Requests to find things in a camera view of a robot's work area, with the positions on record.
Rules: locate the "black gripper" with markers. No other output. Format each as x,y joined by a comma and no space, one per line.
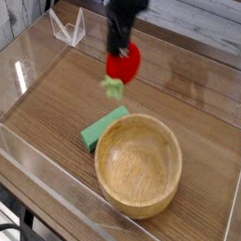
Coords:
121,14

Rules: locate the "red plush strawberry toy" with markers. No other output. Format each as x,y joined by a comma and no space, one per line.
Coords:
120,70

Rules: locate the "green foam block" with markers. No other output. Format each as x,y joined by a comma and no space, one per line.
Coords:
92,133

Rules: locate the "wooden bowl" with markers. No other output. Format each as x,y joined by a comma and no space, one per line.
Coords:
138,164

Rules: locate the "clear acrylic corner bracket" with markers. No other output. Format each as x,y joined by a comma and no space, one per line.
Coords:
69,34

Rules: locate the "clear acrylic enclosure wall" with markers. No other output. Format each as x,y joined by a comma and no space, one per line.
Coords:
50,92

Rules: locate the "black table frame bracket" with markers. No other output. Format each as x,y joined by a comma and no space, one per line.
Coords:
26,223

